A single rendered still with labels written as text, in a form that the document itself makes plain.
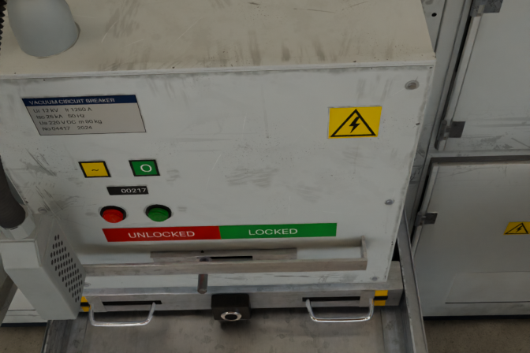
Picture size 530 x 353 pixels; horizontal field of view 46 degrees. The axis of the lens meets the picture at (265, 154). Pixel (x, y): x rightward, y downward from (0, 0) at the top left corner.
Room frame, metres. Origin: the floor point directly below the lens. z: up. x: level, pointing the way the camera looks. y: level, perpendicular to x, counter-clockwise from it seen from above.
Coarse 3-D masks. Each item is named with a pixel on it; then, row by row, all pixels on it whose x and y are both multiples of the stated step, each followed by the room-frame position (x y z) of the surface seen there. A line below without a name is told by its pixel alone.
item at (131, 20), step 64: (128, 0) 0.58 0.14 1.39; (192, 0) 0.57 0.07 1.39; (256, 0) 0.57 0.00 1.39; (320, 0) 0.56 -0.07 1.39; (384, 0) 0.55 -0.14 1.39; (0, 64) 0.49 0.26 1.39; (64, 64) 0.48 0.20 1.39; (128, 64) 0.47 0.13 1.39; (192, 64) 0.47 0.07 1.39; (256, 64) 0.46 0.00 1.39; (320, 64) 0.45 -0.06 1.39; (384, 64) 0.45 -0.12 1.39
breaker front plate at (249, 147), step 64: (0, 128) 0.47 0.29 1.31; (192, 128) 0.46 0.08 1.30; (256, 128) 0.46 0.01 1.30; (320, 128) 0.45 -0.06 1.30; (384, 128) 0.45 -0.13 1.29; (64, 192) 0.47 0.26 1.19; (192, 192) 0.46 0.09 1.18; (256, 192) 0.46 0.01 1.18; (320, 192) 0.45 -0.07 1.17; (384, 192) 0.45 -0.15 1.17; (128, 256) 0.47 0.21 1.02; (192, 256) 0.45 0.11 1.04; (256, 256) 0.46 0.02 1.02; (320, 256) 0.45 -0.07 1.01; (384, 256) 0.45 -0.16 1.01
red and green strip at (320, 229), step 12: (132, 228) 0.47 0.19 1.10; (144, 228) 0.46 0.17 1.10; (156, 228) 0.46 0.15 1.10; (168, 228) 0.46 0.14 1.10; (180, 228) 0.46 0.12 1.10; (192, 228) 0.46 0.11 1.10; (204, 228) 0.46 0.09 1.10; (216, 228) 0.46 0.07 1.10; (228, 228) 0.46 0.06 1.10; (240, 228) 0.46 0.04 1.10; (252, 228) 0.46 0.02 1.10; (264, 228) 0.46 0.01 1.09; (276, 228) 0.45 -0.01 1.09; (288, 228) 0.45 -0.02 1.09; (300, 228) 0.45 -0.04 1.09; (312, 228) 0.45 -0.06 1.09; (324, 228) 0.45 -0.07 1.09; (336, 228) 0.45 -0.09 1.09; (108, 240) 0.47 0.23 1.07; (120, 240) 0.47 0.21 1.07; (132, 240) 0.47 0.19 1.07; (144, 240) 0.47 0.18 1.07; (156, 240) 0.46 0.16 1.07
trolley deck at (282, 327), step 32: (416, 288) 0.47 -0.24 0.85; (96, 320) 0.45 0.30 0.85; (128, 320) 0.45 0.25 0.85; (160, 320) 0.45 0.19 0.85; (192, 320) 0.44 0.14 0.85; (224, 320) 0.44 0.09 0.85; (256, 320) 0.43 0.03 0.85; (288, 320) 0.43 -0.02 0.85; (416, 320) 0.41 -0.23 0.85; (96, 352) 0.40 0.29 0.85; (128, 352) 0.40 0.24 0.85; (160, 352) 0.39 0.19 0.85; (192, 352) 0.39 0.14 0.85; (224, 352) 0.38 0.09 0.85; (256, 352) 0.38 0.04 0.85; (288, 352) 0.38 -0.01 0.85; (320, 352) 0.37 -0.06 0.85; (352, 352) 0.37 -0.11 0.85; (384, 352) 0.36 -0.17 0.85; (416, 352) 0.36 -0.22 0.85
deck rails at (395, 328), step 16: (400, 256) 0.49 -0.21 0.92; (400, 304) 0.44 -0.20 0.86; (64, 320) 0.45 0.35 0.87; (80, 320) 0.45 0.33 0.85; (384, 320) 0.42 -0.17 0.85; (400, 320) 0.41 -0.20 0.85; (48, 336) 0.40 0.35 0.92; (64, 336) 0.43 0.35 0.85; (80, 336) 0.43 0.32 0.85; (384, 336) 0.39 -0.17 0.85; (400, 336) 0.39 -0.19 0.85; (48, 352) 0.38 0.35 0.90; (64, 352) 0.40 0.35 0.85; (80, 352) 0.40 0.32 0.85; (400, 352) 0.36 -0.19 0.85
